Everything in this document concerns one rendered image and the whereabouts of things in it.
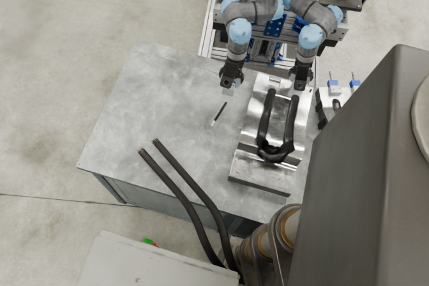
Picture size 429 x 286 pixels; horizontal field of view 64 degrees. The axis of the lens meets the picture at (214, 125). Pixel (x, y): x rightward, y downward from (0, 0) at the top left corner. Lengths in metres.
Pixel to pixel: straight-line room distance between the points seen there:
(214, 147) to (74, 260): 1.19
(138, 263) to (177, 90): 1.03
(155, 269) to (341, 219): 0.51
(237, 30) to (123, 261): 0.79
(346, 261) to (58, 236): 2.18
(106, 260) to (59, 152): 1.80
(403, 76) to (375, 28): 3.00
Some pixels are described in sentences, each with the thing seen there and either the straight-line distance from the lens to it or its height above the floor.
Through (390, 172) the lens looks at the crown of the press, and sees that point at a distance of 0.24.
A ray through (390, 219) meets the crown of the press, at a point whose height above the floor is 2.00.
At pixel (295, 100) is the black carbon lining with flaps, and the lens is 1.57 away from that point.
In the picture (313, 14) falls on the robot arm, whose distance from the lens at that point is 1.33.
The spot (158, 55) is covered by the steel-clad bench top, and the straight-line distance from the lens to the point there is 1.74.
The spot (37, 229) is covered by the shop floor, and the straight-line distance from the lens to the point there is 2.42.
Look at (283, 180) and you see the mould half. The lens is 1.44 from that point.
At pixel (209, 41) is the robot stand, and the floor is 0.23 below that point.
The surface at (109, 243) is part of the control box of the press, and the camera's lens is 0.76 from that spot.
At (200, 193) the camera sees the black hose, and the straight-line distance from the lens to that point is 1.33.
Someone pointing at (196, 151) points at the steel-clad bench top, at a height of 0.80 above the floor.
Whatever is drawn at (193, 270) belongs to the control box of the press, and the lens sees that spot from 0.73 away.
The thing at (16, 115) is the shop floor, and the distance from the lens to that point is 2.74.
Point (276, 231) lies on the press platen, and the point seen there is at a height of 1.54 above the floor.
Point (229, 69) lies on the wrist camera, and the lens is 1.32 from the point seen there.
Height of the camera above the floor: 2.20
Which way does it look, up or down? 65 degrees down
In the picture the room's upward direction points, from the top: 8 degrees clockwise
